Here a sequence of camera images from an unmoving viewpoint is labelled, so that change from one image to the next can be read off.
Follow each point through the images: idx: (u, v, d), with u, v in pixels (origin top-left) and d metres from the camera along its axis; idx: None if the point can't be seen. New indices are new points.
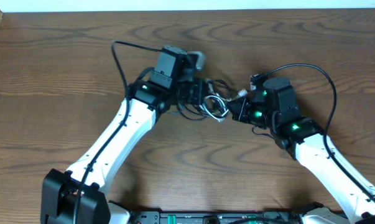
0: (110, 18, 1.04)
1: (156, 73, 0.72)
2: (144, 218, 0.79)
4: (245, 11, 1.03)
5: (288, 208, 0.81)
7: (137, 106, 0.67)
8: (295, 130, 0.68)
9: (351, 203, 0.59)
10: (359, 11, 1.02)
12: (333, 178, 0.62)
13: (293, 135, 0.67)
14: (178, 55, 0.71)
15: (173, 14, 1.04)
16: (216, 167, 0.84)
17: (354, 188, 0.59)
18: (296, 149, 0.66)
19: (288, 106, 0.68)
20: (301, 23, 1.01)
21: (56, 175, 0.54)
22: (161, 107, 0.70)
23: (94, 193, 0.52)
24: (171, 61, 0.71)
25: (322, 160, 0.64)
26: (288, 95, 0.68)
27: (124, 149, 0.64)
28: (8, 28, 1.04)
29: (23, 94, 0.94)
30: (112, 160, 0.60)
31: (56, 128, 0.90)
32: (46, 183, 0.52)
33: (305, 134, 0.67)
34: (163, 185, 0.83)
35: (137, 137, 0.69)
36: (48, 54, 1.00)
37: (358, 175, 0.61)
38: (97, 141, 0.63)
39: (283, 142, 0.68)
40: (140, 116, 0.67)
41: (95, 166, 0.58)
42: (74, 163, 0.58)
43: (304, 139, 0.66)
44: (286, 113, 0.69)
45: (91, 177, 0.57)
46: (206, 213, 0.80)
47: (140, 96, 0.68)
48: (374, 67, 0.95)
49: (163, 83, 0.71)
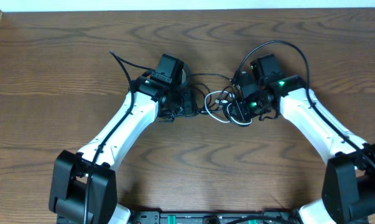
0: (110, 18, 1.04)
1: (157, 74, 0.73)
2: (144, 218, 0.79)
4: (245, 10, 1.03)
5: (288, 208, 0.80)
7: (140, 98, 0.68)
8: (282, 85, 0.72)
9: (328, 147, 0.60)
10: (359, 11, 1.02)
12: (314, 126, 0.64)
13: (277, 89, 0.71)
14: (178, 59, 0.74)
15: (173, 14, 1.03)
16: (217, 167, 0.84)
17: (330, 133, 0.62)
18: (281, 102, 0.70)
19: (272, 70, 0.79)
20: (301, 23, 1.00)
21: (68, 156, 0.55)
22: (163, 101, 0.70)
23: (106, 172, 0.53)
24: (171, 63, 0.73)
25: (303, 110, 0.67)
26: (272, 61, 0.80)
27: (130, 135, 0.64)
28: (8, 28, 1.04)
29: (23, 94, 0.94)
30: (121, 142, 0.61)
31: (56, 128, 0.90)
32: (59, 163, 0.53)
33: (291, 89, 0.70)
34: (163, 186, 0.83)
35: (142, 126, 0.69)
36: (49, 53, 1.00)
37: (337, 123, 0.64)
38: (106, 127, 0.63)
39: (269, 97, 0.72)
40: (145, 105, 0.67)
41: (105, 148, 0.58)
42: (85, 147, 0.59)
43: (288, 93, 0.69)
44: (272, 76, 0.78)
45: (102, 158, 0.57)
46: (206, 213, 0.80)
47: (143, 89, 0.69)
48: (374, 66, 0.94)
49: (163, 82, 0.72)
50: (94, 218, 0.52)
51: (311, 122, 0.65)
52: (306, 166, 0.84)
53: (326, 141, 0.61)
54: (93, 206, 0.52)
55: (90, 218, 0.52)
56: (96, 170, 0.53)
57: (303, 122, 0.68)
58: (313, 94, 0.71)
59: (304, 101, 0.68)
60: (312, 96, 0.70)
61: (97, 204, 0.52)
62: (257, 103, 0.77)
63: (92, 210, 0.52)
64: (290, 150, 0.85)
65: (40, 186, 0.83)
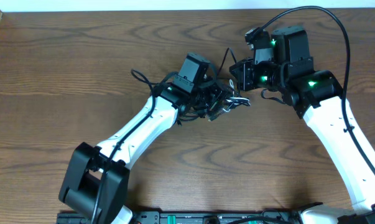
0: (110, 18, 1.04)
1: (179, 77, 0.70)
2: (145, 218, 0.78)
4: (245, 10, 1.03)
5: (288, 208, 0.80)
7: (162, 104, 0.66)
8: (311, 87, 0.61)
9: (361, 190, 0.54)
10: (358, 11, 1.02)
12: (347, 157, 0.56)
13: (306, 92, 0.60)
14: (201, 61, 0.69)
15: (173, 14, 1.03)
16: (216, 167, 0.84)
17: (367, 175, 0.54)
18: (310, 111, 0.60)
19: (300, 56, 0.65)
20: (301, 23, 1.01)
21: (85, 148, 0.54)
22: (183, 109, 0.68)
23: (120, 168, 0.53)
24: (195, 68, 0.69)
25: (337, 132, 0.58)
26: (301, 42, 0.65)
27: (148, 139, 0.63)
28: (8, 28, 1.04)
29: (23, 94, 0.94)
30: (139, 143, 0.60)
31: (57, 128, 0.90)
32: (76, 154, 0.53)
33: (322, 92, 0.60)
34: (163, 186, 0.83)
35: (158, 130, 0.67)
36: (49, 53, 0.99)
37: None
38: (125, 126, 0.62)
39: (293, 97, 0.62)
40: (165, 110, 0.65)
41: (123, 145, 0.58)
42: (104, 142, 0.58)
43: (320, 104, 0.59)
44: (297, 64, 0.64)
45: (119, 155, 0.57)
46: (206, 212, 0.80)
47: (165, 95, 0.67)
48: (374, 67, 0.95)
49: (185, 87, 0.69)
50: (102, 214, 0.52)
51: (343, 150, 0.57)
52: (306, 165, 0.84)
53: (361, 183, 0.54)
54: (103, 203, 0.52)
55: (99, 213, 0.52)
56: (111, 167, 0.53)
57: (329, 145, 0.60)
58: (349, 110, 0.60)
59: (339, 121, 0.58)
60: (348, 113, 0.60)
61: (107, 200, 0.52)
62: (268, 79, 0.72)
63: (102, 206, 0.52)
64: (290, 150, 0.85)
65: (40, 186, 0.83)
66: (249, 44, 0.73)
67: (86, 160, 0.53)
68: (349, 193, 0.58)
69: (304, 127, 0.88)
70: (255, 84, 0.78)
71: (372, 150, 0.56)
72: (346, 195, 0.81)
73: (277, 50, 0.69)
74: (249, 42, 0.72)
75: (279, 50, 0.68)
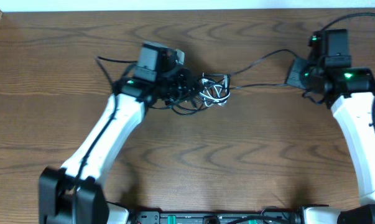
0: (110, 18, 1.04)
1: (139, 68, 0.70)
2: (145, 218, 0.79)
4: (245, 10, 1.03)
5: (288, 208, 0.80)
7: (124, 102, 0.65)
8: (347, 78, 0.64)
9: (372, 180, 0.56)
10: (359, 11, 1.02)
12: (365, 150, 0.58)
13: (339, 82, 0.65)
14: (158, 48, 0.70)
15: (173, 14, 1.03)
16: (217, 167, 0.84)
17: None
18: (340, 100, 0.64)
19: (337, 52, 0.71)
20: (301, 23, 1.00)
21: (51, 173, 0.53)
22: (149, 100, 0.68)
23: (91, 185, 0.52)
24: (153, 53, 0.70)
25: (361, 125, 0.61)
26: (342, 40, 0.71)
27: (117, 140, 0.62)
28: (8, 28, 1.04)
29: (23, 94, 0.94)
30: (106, 151, 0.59)
31: (56, 128, 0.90)
32: (42, 182, 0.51)
33: (357, 86, 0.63)
34: (163, 186, 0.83)
35: (129, 129, 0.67)
36: (49, 53, 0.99)
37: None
38: (89, 137, 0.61)
39: (326, 86, 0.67)
40: (129, 108, 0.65)
41: (89, 159, 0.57)
42: (69, 160, 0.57)
43: (352, 95, 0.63)
44: (333, 58, 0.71)
45: (87, 171, 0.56)
46: (206, 213, 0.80)
47: (127, 90, 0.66)
48: (374, 66, 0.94)
49: (147, 76, 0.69)
50: None
51: (363, 142, 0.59)
52: (306, 165, 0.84)
53: (374, 176, 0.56)
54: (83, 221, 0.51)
55: None
56: (82, 185, 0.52)
57: (352, 136, 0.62)
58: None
59: (367, 115, 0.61)
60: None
61: (87, 218, 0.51)
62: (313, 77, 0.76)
63: None
64: (290, 150, 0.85)
65: None
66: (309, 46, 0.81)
67: (54, 184, 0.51)
68: (358, 183, 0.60)
69: (304, 127, 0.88)
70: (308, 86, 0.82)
71: None
72: (346, 196, 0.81)
73: (319, 45, 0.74)
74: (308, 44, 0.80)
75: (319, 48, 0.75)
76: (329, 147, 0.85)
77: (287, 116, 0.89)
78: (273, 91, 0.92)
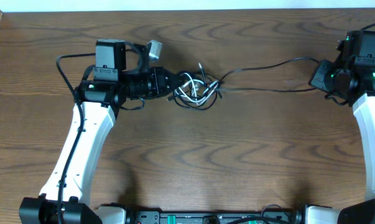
0: (110, 18, 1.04)
1: (99, 69, 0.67)
2: (145, 218, 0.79)
4: (245, 10, 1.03)
5: (288, 208, 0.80)
7: (89, 109, 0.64)
8: None
9: None
10: (359, 11, 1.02)
12: None
13: (367, 80, 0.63)
14: (115, 43, 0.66)
15: (173, 14, 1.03)
16: (217, 167, 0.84)
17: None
18: (363, 97, 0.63)
19: (369, 53, 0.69)
20: (301, 23, 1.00)
21: (29, 201, 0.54)
22: (117, 100, 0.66)
23: (73, 206, 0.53)
24: (109, 52, 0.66)
25: None
26: None
27: (92, 152, 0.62)
28: (9, 28, 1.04)
29: (23, 94, 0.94)
30: (83, 168, 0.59)
31: (56, 128, 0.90)
32: (22, 213, 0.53)
33: None
34: (163, 186, 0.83)
35: (103, 135, 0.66)
36: (49, 54, 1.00)
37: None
38: (61, 155, 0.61)
39: (352, 83, 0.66)
40: (97, 116, 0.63)
41: (67, 180, 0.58)
42: (46, 185, 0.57)
43: None
44: (364, 58, 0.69)
45: (66, 192, 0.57)
46: (206, 212, 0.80)
47: (91, 96, 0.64)
48: None
49: (110, 76, 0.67)
50: None
51: None
52: (306, 165, 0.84)
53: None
54: None
55: None
56: (66, 208, 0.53)
57: (367, 133, 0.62)
58: None
59: None
60: None
61: None
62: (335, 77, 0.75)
63: None
64: (290, 150, 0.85)
65: (40, 186, 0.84)
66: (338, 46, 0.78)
67: (36, 213, 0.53)
68: (366, 177, 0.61)
69: (305, 127, 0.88)
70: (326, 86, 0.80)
71: None
72: (346, 196, 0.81)
73: (350, 47, 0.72)
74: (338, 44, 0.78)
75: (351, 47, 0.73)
76: (329, 147, 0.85)
77: (286, 116, 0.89)
78: (273, 91, 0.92)
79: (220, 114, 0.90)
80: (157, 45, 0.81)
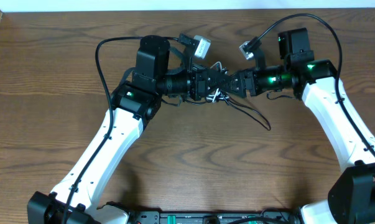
0: (110, 18, 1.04)
1: (137, 74, 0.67)
2: (144, 218, 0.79)
4: (245, 10, 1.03)
5: (288, 208, 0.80)
7: (121, 119, 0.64)
8: (310, 69, 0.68)
9: (347, 150, 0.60)
10: (359, 10, 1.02)
12: (337, 124, 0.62)
13: (305, 73, 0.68)
14: (157, 54, 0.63)
15: (173, 14, 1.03)
16: (217, 167, 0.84)
17: (353, 137, 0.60)
18: (306, 88, 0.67)
19: (301, 49, 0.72)
20: (301, 23, 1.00)
21: (40, 197, 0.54)
22: (149, 112, 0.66)
23: (80, 214, 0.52)
24: (150, 61, 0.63)
25: (329, 104, 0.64)
26: (303, 37, 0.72)
27: (112, 162, 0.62)
28: (8, 28, 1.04)
29: (23, 94, 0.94)
30: (99, 177, 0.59)
31: (56, 128, 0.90)
32: (30, 206, 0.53)
33: (319, 75, 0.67)
34: (163, 186, 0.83)
35: (126, 146, 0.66)
36: (49, 53, 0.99)
37: (361, 126, 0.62)
38: (81, 158, 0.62)
39: (293, 79, 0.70)
40: (125, 126, 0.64)
41: (80, 185, 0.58)
42: (59, 185, 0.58)
43: (316, 81, 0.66)
44: (298, 54, 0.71)
45: (76, 198, 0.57)
46: (206, 213, 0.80)
47: (125, 105, 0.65)
48: (374, 66, 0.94)
49: (147, 86, 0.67)
50: None
51: (334, 118, 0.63)
52: (306, 165, 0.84)
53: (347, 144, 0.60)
54: None
55: None
56: (72, 213, 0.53)
57: (324, 116, 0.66)
58: (341, 87, 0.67)
59: (332, 94, 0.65)
60: (340, 89, 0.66)
61: None
62: (277, 80, 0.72)
63: None
64: (289, 150, 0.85)
65: (41, 186, 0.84)
66: (247, 52, 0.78)
67: (43, 210, 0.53)
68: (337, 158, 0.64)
69: (304, 127, 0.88)
70: (259, 89, 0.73)
71: (361, 122, 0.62)
72: None
73: (283, 46, 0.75)
74: (246, 50, 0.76)
75: (283, 46, 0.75)
76: (329, 148, 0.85)
77: (286, 116, 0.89)
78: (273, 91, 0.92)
79: (220, 114, 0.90)
80: (205, 44, 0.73)
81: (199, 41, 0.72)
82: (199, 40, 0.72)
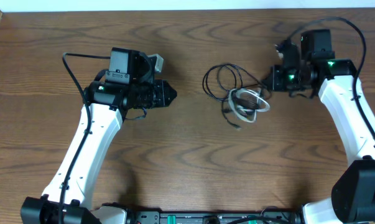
0: (110, 18, 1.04)
1: (111, 73, 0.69)
2: (144, 218, 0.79)
4: (245, 10, 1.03)
5: (288, 208, 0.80)
7: (97, 113, 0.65)
8: (330, 65, 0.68)
9: (357, 145, 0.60)
10: (359, 10, 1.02)
12: (351, 119, 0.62)
13: (324, 68, 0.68)
14: (130, 50, 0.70)
15: (173, 14, 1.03)
16: (216, 167, 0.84)
17: (365, 132, 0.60)
18: (324, 84, 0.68)
19: (322, 48, 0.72)
20: (301, 23, 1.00)
21: (31, 201, 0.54)
22: (124, 103, 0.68)
23: (75, 210, 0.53)
24: (124, 56, 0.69)
25: (345, 100, 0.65)
26: (326, 36, 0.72)
27: (97, 155, 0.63)
28: (8, 28, 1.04)
29: (23, 94, 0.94)
30: (86, 172, 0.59)
31: (56, 128, 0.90)
32: (23, 213, 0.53)
33: (339, 72, 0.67)
34: (163, 186, 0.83)
35: (108, 139, 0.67)
36: (48, 53, 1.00)
37: (374, 123, 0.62)
38: (66, 157, 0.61)
39: (313, 74, 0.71)
40: (102, 119, 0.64)
41: (70, 182, 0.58)
42: (49, 186, 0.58)
43: (334, 78, 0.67)
44: (319, 53, 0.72)
45: (68, 195, 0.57)
46: (206, 213, 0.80)
47: (101, 98, 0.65)
48: (374, 66, 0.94)
49: (121, 80, 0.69)
50: None
51: (347, 113, 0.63)
52: (306, 165, 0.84)
53: (358, 139, 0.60)
54: None
55: None
56: (67, 211, 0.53)
57: (338, 112, 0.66)
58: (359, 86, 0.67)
59: (349, 91, 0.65)
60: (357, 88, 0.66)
61: None
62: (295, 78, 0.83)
63: None
64: (289, 150, 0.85)
65: (40, 186, 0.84)
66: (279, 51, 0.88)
67: (37, 213, 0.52)
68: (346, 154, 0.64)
69: (305, 127, 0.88)
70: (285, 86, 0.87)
71: None
72: None
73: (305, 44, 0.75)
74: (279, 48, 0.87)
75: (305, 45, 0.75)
76: (329, 148, 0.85)
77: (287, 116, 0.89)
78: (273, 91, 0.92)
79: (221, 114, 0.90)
80: (160, 58, 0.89)
81: (156, 56, 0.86)
82: (156, 55, 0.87)
